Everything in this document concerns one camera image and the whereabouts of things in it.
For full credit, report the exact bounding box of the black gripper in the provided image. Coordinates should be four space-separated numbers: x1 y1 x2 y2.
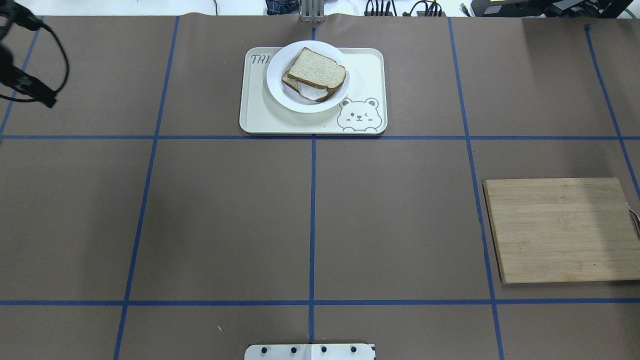
0 0 58 109

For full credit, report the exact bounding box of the white round plate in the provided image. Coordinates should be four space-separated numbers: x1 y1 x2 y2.
265 40 351 114

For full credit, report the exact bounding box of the bread slice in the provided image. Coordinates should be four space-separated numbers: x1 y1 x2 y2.
285 47 346 91
281 72 337 103

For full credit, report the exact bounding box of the bread slice under egg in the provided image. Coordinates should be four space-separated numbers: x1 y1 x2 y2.
281 72 337 103

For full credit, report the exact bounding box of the fried egg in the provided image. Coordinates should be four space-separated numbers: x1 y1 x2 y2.
297 81 333 103

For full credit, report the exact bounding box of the cream bear tray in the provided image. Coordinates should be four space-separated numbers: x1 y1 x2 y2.
238 40 388 136

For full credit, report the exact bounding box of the wooden cutting board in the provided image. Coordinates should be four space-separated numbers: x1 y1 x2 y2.
483 177 640 284

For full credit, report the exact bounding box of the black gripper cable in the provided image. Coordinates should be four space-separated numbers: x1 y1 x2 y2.
0 22 71 103

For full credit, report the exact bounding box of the aluminium frame post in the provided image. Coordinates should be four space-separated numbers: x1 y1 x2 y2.
298 0 326 25

